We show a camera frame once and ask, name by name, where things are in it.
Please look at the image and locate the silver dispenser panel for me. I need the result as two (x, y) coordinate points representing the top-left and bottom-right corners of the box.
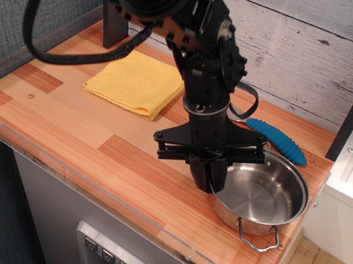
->
(76, 221), (146, 264)

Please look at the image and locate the blue handled metal fork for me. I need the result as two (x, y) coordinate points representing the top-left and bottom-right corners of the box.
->
(227, 104), (307, 167)

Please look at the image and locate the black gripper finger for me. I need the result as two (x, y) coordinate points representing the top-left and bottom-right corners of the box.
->
(206, 158), (228, 192)
(189, 156), (211, 194)

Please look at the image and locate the dark gray left post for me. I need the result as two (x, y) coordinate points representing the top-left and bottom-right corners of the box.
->
(102, 0), (129, 49)

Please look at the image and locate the black braided cable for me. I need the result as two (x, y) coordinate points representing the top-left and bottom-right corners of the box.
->
(17, 0), (158, 80)

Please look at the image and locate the gray toy fridge cabinet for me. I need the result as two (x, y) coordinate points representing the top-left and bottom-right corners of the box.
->
(15, 153), (186, 264)

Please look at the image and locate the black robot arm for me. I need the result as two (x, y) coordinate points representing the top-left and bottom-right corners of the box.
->
(107, 0), (266, 193)

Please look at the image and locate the yellow folded towel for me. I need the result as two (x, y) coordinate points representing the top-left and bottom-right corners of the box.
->
(84, 50), (184, 120)

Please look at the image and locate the clear acrylic edge guard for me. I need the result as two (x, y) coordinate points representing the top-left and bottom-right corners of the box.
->
(0, 104), (294, 264)

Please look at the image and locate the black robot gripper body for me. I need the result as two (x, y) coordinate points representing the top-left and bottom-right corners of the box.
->
(153, 113), (267, 167)

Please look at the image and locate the stainless steel pot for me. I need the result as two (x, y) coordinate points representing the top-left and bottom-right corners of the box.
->
(209, 149), (310, 253)

